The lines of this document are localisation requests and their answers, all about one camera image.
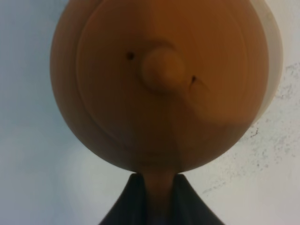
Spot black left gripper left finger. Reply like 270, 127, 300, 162
100, 173, 152, 225

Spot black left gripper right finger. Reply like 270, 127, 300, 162
170, 174, 224, 225

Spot beige round teapot coaster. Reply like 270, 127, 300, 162
251, 0, 284, 123

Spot brown clay teapot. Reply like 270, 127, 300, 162
50, 0, 269, 225

